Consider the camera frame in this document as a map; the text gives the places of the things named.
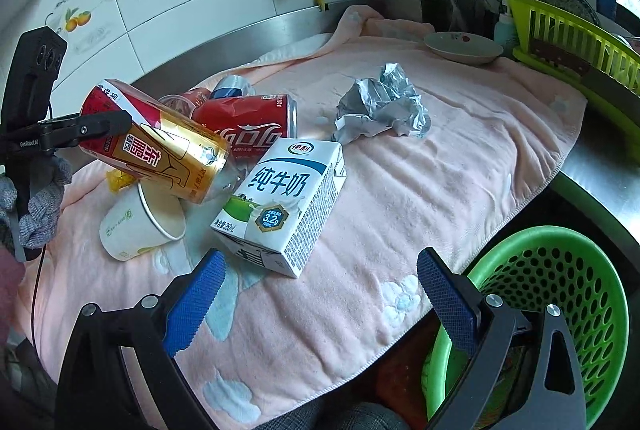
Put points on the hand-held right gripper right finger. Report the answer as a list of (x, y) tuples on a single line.
[(445, 305)]

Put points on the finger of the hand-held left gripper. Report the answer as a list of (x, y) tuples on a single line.
[(95, 125)]

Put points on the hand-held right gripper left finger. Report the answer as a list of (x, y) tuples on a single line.
[(200, 300)]

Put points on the yellow plastic wrapper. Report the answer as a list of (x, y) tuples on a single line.
[(120, 181)]

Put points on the gold and red drink can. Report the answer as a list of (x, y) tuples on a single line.
[(165, 149)]

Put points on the white paper cup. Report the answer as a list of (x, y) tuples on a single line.
[(125, 230)]

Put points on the red cola can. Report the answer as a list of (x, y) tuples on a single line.
[(250, 119)]

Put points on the green perforated plastic basket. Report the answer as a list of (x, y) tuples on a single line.
[(600, 270)]

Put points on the grey paper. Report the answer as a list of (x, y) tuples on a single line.
[(380, 104)]

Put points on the person's left hand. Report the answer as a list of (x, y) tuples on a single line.
[(45, 205)]

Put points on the clear plastic cup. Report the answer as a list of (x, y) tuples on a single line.
[(172, 103)]

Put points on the pink towel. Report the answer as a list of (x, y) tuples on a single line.
[(425, 190)]

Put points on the white and green milk carton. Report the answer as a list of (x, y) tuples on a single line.
[(280, 190)]

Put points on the person's grey trouser leg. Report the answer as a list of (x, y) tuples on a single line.
[(365, 417)]

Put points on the blue and silver can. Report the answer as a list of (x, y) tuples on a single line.
[(232, 85)]

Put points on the teal detergent pump bottle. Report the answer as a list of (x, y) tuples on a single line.
[(505, 34)]

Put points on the steel cleaver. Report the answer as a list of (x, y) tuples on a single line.
[(610, 82)]

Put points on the glass utensil jar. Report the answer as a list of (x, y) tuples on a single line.
[(462, 7)]

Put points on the lime green dish rack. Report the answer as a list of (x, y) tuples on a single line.
[(575, 34)]

